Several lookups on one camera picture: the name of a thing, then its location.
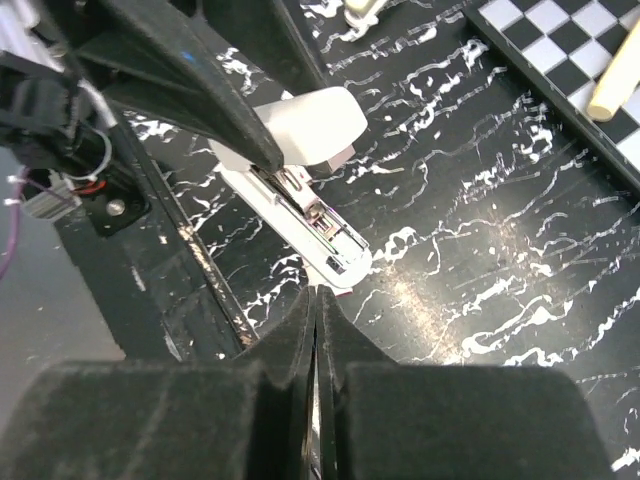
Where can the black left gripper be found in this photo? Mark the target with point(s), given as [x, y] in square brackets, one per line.
[73, 72]

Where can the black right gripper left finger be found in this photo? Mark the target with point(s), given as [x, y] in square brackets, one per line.
[248, 418]

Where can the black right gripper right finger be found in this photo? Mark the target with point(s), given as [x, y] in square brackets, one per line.
[380, 419]

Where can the cream white stapler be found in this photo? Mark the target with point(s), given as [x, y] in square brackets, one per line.
[363, 13]

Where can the black white chessboard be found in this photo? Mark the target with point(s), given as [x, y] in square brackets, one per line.
[562, 48]

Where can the cream wooden rolling pin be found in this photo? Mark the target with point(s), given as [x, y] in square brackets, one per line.
[618, 82]

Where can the black mounting base plate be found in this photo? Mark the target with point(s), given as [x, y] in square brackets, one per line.
[156, 287]

